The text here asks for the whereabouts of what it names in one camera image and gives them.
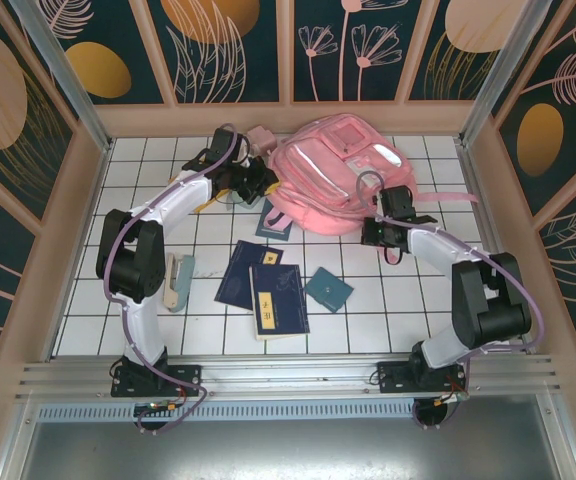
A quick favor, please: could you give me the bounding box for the yellow paperback book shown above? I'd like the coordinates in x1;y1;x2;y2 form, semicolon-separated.
196;189;234;215

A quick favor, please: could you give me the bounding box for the teal hardcover notebook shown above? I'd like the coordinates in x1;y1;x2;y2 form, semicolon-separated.
254;198;294;242

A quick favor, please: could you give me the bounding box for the teal snap wallet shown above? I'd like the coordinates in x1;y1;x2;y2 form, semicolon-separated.
303;266;356;314

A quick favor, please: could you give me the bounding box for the pink student backpack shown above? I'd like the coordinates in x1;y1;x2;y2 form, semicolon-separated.
262;113;480;267

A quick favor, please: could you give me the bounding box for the dark blue book small label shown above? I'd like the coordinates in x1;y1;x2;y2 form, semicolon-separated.
214;239;285;314

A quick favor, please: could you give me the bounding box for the beige and blue stapler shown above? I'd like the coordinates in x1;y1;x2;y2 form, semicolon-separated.
162;252;197;314

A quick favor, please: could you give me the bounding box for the dark blue book fish print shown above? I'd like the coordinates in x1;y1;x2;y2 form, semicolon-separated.
248;263;313;343

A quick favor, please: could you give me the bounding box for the grey metal sheet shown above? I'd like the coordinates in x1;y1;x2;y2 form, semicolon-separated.
0;419;576;480

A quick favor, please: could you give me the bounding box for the aluminium side rail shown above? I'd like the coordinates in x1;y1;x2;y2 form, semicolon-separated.
456;142;537;356

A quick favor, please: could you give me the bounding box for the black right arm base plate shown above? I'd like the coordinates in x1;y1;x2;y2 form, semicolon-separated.
375;360;469;399

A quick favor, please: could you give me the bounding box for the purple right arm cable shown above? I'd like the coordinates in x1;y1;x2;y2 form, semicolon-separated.
356;169;544;431

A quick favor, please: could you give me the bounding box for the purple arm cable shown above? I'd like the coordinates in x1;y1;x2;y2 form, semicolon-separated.
356;169;544;431
103;122;249;436

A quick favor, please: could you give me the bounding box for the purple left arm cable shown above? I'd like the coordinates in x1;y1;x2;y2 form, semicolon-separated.
103;122;249;436

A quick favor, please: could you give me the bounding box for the aluminium front rail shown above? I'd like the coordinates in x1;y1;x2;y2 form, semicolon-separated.
15;353;564;401

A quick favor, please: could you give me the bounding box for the small circuit board with wires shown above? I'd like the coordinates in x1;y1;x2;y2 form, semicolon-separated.
432;391;469;407
135;399;182;416

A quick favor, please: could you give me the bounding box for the aluminium corner post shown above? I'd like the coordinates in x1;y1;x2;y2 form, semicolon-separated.
457;0;549;146
10;0;114;154

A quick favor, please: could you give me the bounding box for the grey slotted cable duct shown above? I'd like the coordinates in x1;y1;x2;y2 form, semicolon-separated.
35;403;544;422

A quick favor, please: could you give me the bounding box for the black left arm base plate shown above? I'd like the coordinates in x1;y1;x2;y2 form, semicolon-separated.
110;363;204;399

